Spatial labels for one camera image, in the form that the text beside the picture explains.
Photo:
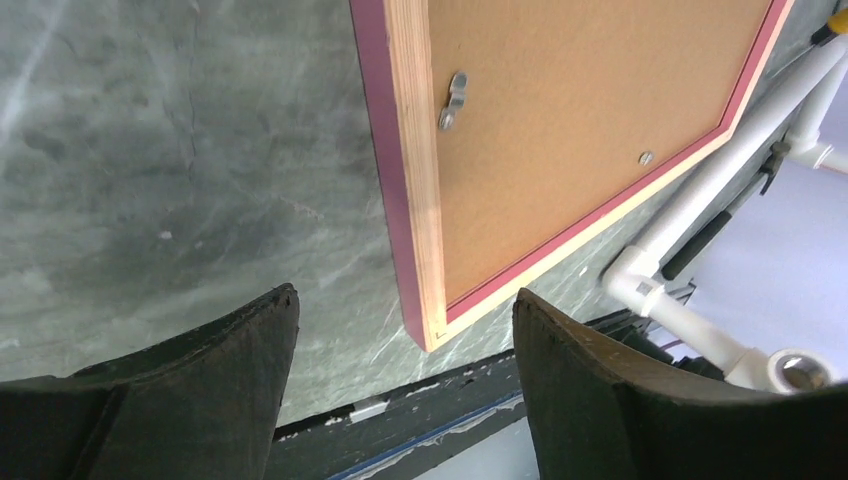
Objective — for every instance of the orange handled screwdriver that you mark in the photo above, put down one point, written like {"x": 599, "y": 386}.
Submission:
{"x": 836, "y": 25}

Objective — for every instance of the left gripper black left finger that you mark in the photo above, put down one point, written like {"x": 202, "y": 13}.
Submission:
{"x": 201, "y": 405}

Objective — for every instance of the pink picture frame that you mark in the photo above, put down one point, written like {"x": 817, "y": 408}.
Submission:
{"x": 562, "y": 98}

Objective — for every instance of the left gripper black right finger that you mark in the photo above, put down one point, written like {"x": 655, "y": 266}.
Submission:
{"x": 598, "y": 409}

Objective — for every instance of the metal frame turn clip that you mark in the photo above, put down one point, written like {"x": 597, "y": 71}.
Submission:
{"x": 455, "y": 102}

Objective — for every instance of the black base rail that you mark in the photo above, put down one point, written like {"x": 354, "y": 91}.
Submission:
{"x": 406, "y": 431}

